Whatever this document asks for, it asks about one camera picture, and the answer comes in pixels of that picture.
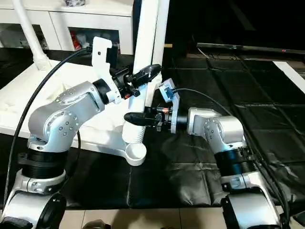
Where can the white plastic table leg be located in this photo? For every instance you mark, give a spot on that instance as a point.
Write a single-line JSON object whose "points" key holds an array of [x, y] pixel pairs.
{"points": [[160, 35], [145, 35], [31, 35]]}

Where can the white plastic table top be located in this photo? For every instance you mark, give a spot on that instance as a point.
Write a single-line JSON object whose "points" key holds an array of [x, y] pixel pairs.
{"points": [[23, 95]]}

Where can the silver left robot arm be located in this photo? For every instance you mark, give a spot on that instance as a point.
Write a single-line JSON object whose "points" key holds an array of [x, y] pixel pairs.
{"points": [[66, 114]]}

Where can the small yellow label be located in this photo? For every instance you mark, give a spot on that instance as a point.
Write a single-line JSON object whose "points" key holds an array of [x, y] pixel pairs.
{"points": [[168, 45]]}

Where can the red white package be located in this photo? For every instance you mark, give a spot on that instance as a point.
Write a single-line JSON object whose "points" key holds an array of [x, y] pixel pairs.
{"points": [[76, 41]]}

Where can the dark blue black cabinet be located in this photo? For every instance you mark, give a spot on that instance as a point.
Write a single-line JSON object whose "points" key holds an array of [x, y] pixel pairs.
{"points": [[181, 21]]}

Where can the black work mat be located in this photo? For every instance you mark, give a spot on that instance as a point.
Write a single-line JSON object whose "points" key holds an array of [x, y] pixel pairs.
{"points": [[214, 155]]}

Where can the white glass-door cabinet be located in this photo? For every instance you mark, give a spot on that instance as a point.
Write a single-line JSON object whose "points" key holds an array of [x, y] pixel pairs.
{"points": [[71, 19]]}

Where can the dark left robot foot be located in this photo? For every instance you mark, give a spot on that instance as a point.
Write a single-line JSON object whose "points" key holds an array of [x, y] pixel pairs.
{"points": [[95, 225]]}

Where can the black television screen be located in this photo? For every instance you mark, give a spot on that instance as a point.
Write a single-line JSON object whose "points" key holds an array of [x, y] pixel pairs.
{"points": [[250, 21]]}

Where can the white board strip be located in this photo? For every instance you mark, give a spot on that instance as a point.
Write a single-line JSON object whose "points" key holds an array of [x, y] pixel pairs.
{"points": [[291, 74]]}

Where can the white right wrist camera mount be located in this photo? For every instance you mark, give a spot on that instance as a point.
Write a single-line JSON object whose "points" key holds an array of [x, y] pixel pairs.
{"points": [[170, 95]]}

